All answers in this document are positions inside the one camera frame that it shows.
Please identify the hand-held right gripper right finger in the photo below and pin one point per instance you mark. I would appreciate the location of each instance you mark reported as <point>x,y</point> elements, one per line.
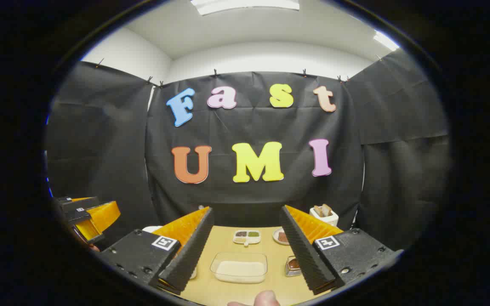
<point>304,255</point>

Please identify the white toaster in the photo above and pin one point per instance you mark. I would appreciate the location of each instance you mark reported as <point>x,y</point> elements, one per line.
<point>328,220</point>

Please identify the clear plastic rice container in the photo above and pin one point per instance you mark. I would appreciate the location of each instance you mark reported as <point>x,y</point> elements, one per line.
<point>238,270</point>

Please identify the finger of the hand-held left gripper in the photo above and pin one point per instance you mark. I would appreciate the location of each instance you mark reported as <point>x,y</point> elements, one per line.
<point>81,210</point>
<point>88,233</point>

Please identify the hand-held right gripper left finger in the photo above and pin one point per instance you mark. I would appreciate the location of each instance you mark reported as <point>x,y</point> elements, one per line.
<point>185,255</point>

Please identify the white divided bean dish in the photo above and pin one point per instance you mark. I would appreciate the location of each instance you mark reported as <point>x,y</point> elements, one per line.
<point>247,237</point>

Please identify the ceiling light panel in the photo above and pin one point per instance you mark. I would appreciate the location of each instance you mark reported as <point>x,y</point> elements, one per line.
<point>385,41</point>

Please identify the toasted bread slice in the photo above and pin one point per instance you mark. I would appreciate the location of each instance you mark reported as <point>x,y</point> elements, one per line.
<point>326,209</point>
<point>318,211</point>

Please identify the brown meat piece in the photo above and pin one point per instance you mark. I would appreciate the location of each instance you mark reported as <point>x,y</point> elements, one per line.
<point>283,236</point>

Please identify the round white plate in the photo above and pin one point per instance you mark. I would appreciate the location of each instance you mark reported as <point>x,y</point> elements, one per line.
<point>275,236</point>

